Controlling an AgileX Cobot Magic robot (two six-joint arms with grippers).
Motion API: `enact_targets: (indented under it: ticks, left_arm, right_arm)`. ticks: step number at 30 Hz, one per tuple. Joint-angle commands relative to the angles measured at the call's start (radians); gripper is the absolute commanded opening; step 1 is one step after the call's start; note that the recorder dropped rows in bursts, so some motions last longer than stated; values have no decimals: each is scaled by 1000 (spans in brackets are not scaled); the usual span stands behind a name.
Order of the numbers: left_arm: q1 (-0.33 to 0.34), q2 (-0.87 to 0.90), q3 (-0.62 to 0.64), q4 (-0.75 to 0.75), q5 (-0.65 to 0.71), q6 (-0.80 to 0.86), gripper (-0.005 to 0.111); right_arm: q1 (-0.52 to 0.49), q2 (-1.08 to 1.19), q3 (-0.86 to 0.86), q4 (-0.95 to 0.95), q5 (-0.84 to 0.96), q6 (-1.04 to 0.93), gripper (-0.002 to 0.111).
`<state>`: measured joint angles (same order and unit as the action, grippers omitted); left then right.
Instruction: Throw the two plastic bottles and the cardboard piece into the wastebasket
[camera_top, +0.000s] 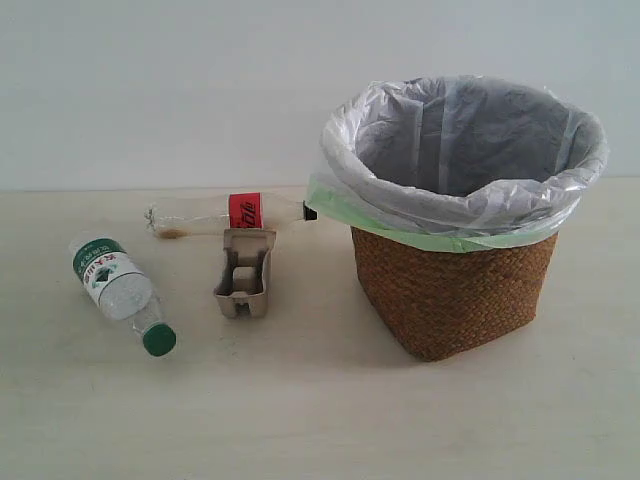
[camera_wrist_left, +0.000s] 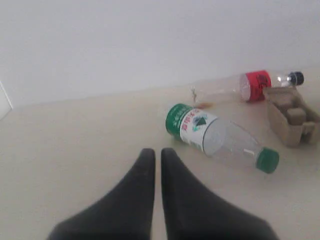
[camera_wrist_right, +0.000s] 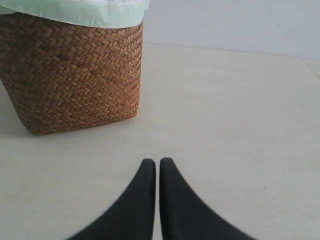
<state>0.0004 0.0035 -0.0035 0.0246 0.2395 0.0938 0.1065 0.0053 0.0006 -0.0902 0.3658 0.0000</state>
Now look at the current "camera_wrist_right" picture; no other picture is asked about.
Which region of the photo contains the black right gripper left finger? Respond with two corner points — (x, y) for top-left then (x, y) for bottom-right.
(70, 159), (156, 240)

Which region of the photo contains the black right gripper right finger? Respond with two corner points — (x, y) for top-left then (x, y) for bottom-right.
(159, 157), (253, 240)

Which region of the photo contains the woven brown basket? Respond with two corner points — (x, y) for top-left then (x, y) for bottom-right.
(0, 12), (143, 135)

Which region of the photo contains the white green plastic bin liner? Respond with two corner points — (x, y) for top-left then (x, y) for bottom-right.
(0, 0), (150, 29)

